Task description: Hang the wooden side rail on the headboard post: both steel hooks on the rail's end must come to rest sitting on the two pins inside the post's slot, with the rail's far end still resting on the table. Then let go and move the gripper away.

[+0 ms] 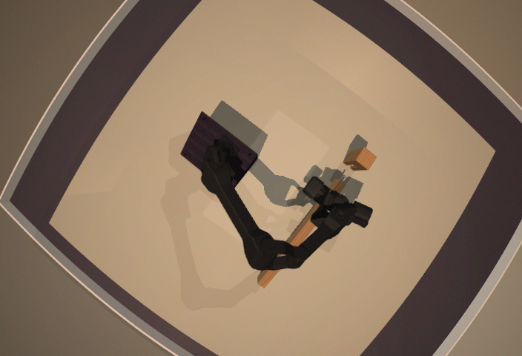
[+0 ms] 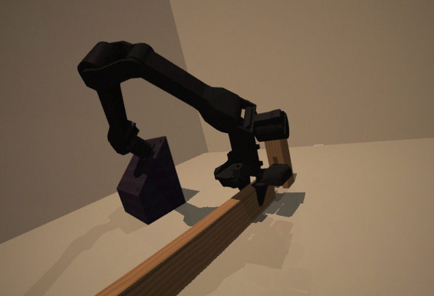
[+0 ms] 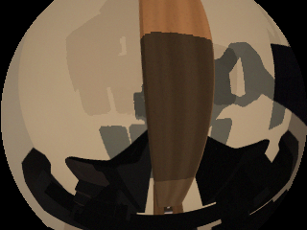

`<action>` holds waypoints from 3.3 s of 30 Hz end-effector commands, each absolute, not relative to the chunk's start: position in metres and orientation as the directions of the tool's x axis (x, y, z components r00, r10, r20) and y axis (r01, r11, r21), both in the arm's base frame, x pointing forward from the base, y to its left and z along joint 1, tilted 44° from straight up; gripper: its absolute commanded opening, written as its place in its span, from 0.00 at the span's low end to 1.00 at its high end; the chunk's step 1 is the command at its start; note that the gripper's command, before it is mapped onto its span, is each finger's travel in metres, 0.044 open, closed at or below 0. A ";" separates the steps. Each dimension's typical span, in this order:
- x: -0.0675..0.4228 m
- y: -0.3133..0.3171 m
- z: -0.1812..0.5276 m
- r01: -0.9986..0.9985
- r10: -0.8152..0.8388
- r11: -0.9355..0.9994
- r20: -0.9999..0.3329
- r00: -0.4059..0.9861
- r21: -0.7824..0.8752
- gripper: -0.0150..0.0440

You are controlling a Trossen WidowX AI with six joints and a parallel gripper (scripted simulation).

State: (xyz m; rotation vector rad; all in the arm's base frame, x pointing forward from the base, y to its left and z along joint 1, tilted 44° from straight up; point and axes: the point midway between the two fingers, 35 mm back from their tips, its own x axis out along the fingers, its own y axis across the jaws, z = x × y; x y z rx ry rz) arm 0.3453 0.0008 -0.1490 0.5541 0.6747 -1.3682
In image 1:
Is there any brown wooden post with slot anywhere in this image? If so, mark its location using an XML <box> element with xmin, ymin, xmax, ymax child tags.
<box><xmin>343</xmin><ymin>147</ymin><xmax>377</xmax><ymax>171</ymax></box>

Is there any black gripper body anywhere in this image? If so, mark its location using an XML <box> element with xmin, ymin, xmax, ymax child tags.
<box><xmin>303</xmin><ymin>177</ymin><xmax>338</xmax><ymax>203</ymax></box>

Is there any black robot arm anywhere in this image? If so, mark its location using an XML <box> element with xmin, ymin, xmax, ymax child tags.
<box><xmin>200</xmin><ymin>135</ymin><xmax>373</xmax><ymax>271</ymax></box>

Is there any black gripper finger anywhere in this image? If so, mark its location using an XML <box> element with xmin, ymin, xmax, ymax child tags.
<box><xmin>313</xmin><ymin>185</ymin><xmax>331</xmax><ymax>204</ymax></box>

